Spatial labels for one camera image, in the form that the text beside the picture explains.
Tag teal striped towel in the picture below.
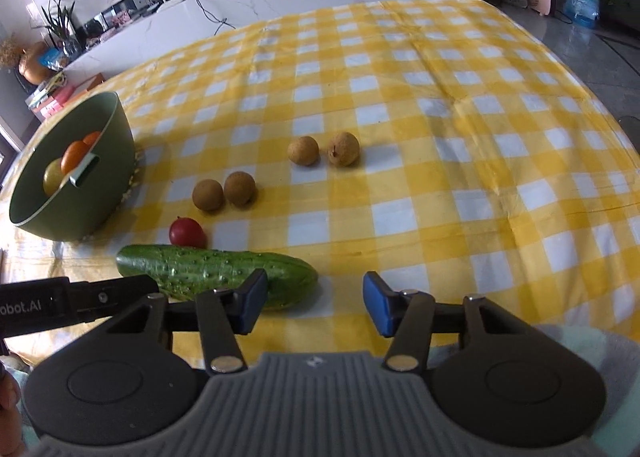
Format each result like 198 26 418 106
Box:
0 322 640 457

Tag blue snack bag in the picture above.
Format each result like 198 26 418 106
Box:
40 47 71 72

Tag yellow checked tablecloth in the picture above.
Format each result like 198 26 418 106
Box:
0 0 640 373

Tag gold round vase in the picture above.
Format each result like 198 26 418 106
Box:
18 41 53 85

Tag black power cable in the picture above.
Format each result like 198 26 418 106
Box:
192 0 236 35

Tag green colander bowl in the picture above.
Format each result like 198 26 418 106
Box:
9 91 137 242

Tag red cherry tomato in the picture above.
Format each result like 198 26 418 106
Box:
169 217 208 249

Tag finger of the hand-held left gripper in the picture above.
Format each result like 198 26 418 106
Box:
67 274 161 324

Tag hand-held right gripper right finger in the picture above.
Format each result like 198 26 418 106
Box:
362 271 536 373

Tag stack of pink boxes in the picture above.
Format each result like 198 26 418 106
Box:
30 84 76 119

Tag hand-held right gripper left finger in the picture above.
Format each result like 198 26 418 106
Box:
102 268 269 374

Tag green cucumber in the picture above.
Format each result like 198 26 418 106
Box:
116 244 319 311

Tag orange cardboard box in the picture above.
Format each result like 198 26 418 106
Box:
65 72 106 98

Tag yellow green pear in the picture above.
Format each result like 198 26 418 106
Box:
42 158 68 196

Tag pile of books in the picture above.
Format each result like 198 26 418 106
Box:
25 72 68 108

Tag leafy plant in glass vase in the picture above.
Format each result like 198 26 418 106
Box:
32 0 88 58

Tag brown longan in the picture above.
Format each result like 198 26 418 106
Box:
223 171 258 208
192 179 224 212
327 131 361 166
287 136 320 167

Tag dried yellow flowers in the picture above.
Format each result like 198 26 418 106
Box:
0 34 23 69

